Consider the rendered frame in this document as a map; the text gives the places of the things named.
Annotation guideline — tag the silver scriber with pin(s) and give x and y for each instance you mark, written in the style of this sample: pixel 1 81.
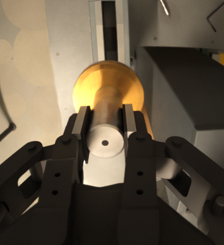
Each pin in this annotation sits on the silver scriber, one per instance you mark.
pixel 165 8

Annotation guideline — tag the black hex key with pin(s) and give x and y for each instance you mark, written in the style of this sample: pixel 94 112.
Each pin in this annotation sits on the black hex key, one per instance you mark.
pixel 212 19

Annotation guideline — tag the grey base plate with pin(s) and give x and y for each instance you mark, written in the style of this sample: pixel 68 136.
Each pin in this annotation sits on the grey base plate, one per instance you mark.
pixel 71 47

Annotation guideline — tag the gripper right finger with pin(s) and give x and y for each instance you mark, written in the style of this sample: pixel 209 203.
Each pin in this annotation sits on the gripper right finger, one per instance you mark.
pixel 140 162

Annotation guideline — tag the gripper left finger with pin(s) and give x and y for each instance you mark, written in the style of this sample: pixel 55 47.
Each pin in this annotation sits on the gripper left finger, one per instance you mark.
pixel 56 172

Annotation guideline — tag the grey rack block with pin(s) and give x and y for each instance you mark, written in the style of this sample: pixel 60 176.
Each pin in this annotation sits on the grey rack block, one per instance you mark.
pixel 180 86

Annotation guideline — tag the steel arbor with brass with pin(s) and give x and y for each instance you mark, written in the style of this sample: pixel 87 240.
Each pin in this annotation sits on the steel arbor with brass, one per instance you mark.
pixel 106 114

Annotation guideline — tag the grey slotted rail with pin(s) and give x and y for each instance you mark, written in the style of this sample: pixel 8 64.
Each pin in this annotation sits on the grey slotted rail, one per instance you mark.
pixel 108 28

